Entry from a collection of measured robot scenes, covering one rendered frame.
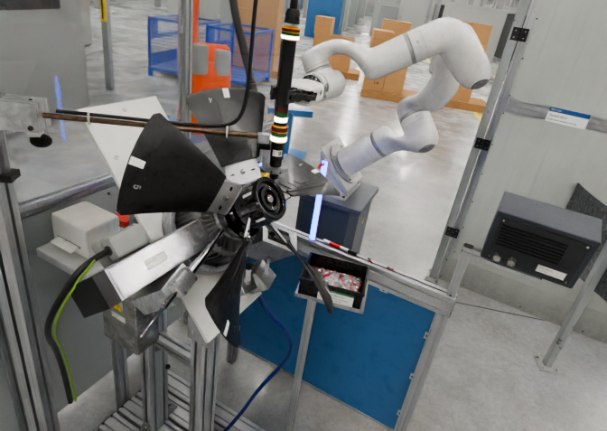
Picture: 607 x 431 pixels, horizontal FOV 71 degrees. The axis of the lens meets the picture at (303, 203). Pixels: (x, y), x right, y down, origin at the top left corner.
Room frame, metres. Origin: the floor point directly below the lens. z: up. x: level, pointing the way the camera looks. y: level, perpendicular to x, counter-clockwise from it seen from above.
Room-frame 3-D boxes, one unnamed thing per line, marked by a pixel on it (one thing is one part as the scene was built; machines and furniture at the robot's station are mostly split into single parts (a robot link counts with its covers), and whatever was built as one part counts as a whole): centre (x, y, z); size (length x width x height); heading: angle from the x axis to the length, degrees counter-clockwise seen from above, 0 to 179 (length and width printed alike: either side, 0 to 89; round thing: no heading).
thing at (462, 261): (1.18, -0.54, 0.96); 0.03 x 0.03 x 0.20; 65
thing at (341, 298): (1.18, -0.14, 0.85); 0.22 x 0.17 x 0.07; 80
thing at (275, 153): (1.08, 0.09, 1.46); 0.04 x 0.04 x 0.46
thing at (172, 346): (1.05, 0.35, 0.56); 0.19 x 0.04 x 0.04; 65
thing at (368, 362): (1.36, -0.15, 0.45); 0.82 x 0.02 x 0.66; 65
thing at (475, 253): (1.14, -0.63, 1.04); 0.24 x 0.03 x 0.03; 65
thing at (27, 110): (0.97, 0.71, 1.35); 0.10 x 0.07 x 0.09; 100
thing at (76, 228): (1.15, 0.70, 0.92); 0.17 x 0.16 x 0.11; 65
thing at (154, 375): (1.10, 0.45, 0.58); 0.09 x 0.05 x 1.15; 155
